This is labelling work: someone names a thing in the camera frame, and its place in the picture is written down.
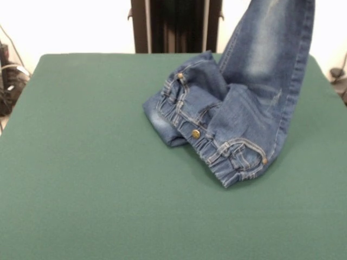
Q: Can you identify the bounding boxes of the black floor plug with cables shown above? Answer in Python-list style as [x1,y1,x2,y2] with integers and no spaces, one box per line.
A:
[329,67,347,107]

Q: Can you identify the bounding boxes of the dark green table cloth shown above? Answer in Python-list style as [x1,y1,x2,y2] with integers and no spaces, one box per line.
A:
[0,53,347,260]

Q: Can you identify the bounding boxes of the black equipment pile with cables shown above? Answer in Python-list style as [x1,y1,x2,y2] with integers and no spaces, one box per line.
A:
[0,42,31,117]

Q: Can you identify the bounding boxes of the blue denim jeans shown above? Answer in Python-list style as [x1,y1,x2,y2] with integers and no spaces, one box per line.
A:
[142,0,317,190]

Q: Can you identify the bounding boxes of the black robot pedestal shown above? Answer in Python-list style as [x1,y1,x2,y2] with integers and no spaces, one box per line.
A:
[127,0,226,54]

